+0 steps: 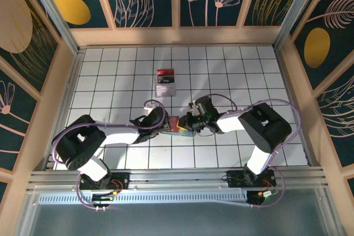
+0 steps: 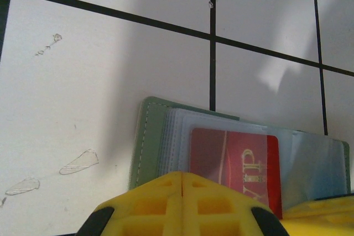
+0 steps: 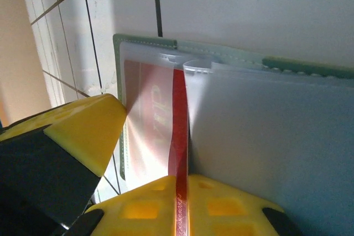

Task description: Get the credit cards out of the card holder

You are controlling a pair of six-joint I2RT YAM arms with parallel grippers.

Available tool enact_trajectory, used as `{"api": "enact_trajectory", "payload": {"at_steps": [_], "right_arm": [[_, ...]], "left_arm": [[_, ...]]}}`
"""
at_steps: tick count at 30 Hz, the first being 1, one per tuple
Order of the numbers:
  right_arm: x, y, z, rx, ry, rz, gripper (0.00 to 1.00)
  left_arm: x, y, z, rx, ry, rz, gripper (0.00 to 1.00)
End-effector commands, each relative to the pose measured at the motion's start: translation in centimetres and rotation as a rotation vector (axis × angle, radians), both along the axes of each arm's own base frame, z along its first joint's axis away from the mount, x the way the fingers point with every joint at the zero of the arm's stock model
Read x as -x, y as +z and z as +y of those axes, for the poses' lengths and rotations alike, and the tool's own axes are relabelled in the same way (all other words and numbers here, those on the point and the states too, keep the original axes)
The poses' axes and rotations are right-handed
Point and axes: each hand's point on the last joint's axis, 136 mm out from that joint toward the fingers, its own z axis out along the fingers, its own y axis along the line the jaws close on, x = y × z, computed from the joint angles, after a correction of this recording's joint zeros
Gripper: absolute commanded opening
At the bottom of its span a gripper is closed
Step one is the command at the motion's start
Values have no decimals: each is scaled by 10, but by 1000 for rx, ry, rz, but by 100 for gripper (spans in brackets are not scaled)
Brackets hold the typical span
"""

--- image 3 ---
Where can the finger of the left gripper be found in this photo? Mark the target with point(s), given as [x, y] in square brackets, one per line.
[69, 136]

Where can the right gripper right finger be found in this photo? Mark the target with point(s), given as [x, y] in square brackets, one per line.
[221, 211]

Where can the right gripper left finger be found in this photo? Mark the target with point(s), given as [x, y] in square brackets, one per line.
[138, 208]

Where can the red VIP card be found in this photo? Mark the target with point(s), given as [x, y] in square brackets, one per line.
[181, 136]

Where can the green card holder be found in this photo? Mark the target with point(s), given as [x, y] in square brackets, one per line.
[262, 136]

